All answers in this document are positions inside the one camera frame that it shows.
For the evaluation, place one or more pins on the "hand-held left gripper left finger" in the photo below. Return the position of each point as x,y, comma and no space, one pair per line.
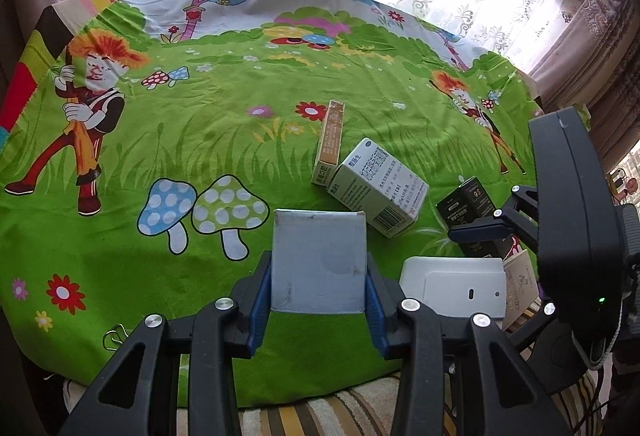
257,311

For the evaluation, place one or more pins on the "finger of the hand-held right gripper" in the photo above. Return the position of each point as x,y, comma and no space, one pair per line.
537,323
480,228

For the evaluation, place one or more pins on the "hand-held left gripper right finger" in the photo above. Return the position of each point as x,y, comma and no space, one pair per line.
377,316

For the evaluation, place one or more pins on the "grey white cardboard box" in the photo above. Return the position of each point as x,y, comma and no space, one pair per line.
320,261

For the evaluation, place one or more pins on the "black box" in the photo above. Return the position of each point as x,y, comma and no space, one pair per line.
472,203

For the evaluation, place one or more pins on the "cream patterned box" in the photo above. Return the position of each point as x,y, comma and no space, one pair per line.
520,281

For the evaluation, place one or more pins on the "white plastic container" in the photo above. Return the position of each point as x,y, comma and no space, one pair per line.
450,286

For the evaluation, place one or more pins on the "pale yellow object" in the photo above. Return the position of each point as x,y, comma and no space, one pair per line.
582,116

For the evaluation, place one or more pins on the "green white medicine box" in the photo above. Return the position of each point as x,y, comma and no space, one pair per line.
380,186

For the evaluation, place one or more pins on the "striped beige sofa cushion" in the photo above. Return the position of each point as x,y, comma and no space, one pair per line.
325,416

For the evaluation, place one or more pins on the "green cartoon printed blanket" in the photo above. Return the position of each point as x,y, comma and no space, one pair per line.
150,276

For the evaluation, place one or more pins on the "metal binder clip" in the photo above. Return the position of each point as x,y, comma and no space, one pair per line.
116,335

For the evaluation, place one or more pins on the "orange white medicine box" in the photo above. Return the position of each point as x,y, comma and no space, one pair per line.
330,146

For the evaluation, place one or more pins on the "beige patterned curtain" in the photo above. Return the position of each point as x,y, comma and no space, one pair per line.
600,41

